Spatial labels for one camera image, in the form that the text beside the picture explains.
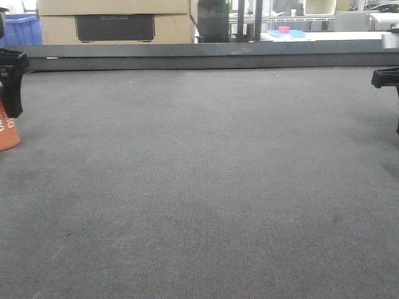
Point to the white background table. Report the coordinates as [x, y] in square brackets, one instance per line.
[319, 36]

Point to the large cardboard box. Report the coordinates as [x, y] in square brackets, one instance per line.
[118, 22]

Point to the blue plastic crate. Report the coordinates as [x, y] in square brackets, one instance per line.
[22, 29]

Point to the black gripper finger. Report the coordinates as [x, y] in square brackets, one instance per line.
[385, 78]
[13, 67]

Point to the blue tray on table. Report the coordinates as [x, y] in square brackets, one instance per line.
[291, 33]

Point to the black equipment column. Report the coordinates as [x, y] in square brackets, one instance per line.
[213, 21]

